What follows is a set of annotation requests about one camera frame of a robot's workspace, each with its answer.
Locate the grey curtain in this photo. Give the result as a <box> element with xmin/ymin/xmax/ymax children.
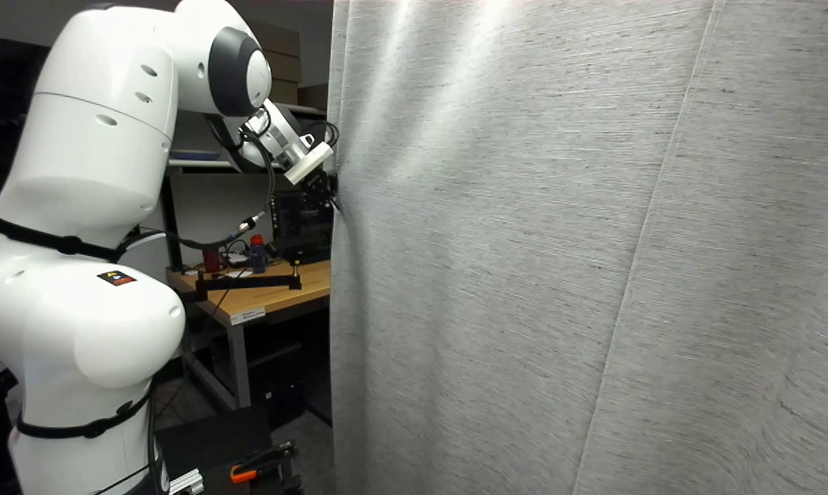
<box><xmin>329</xmin><ymin>0</ymin><xmax>828</xmax><ymax>495</ymax></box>

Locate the wooden workbench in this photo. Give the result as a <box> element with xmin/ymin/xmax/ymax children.
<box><xmin>168</xmin><ymin>256</ymin><xmax>336</xmax><ymax>413</ymax></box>

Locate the black equipment box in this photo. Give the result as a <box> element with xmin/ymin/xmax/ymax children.
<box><xmin>272</xmin><ymin>177</ymin><xmax>332</xmax><ymax>263</ymax></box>

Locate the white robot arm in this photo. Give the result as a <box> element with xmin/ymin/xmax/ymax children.
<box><xmin>0</xmin><ymin>0</ymin><xmax>328</xmax><ymax>495</ymax></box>

